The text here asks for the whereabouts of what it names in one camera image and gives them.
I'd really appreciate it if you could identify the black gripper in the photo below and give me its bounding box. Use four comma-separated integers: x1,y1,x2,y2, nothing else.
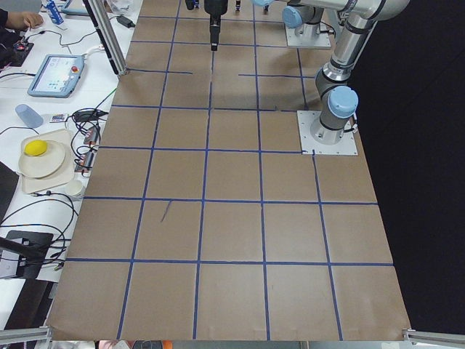
203,0,228,51

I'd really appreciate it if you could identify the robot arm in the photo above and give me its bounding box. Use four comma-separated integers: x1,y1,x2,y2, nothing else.
281,1,324,37
282,1,409,141

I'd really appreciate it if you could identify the black monitor stand base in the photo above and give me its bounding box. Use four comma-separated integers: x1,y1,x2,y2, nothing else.
1,230,53,279

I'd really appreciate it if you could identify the black power adapter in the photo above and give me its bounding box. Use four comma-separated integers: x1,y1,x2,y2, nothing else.
116,15,136,28

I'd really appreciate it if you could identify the teach pendant tablet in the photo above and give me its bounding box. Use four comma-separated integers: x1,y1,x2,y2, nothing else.
28,55,85,98

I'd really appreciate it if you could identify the orange usb hub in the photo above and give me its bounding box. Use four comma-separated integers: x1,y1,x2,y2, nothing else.
75,151,94,173
84,125,100,145

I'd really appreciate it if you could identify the blue plastic cup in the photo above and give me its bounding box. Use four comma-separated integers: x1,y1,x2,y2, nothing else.
15,104,44,129

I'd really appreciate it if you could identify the beige tray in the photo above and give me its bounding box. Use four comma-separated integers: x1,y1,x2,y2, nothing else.
18,129,74,194

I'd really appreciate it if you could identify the white paper cup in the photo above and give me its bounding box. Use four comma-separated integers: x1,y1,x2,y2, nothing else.
65,180,86,201

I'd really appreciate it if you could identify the yellow lemon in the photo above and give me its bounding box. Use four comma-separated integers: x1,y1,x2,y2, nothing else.
23,140,48,156

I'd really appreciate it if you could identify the beige plate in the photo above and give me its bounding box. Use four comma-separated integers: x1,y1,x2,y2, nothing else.
18,141,66,178

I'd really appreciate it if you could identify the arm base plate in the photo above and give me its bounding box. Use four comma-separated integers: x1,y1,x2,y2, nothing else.
285,23,331,49
297,111,358,156

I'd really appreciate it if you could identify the aluminium frame post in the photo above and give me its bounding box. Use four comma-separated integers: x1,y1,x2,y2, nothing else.
83,0,127,76

